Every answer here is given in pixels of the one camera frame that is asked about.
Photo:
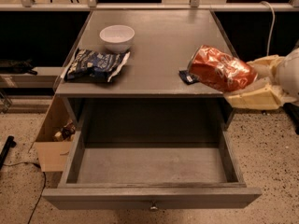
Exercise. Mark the grey wooden cabinet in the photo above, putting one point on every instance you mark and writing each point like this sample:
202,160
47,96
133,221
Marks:
164,43

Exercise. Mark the black bar on floor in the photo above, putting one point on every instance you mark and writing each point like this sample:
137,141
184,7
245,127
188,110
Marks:
10,143

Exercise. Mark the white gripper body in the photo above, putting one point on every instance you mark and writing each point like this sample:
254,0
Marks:
289,74

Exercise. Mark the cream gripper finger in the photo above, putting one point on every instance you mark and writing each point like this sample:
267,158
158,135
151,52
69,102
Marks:
260,95
266,66

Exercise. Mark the dark blue snack bar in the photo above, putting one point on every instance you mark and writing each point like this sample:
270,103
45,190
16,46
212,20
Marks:
187,78

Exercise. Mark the open grey top drawer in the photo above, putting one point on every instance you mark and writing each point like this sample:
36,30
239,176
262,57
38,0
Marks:
201,175

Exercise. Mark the white ceramic bowl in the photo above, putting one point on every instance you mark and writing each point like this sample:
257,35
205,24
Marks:
117,38

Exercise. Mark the black object on shelf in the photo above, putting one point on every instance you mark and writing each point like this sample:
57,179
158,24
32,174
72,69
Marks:
8,66

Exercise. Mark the cardboard box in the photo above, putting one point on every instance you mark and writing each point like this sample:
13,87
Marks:
52,148

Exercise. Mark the blue chip bag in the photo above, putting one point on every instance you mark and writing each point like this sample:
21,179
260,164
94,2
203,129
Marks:
103,66

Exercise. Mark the crushed red coke can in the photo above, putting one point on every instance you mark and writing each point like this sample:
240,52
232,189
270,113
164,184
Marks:
220,71

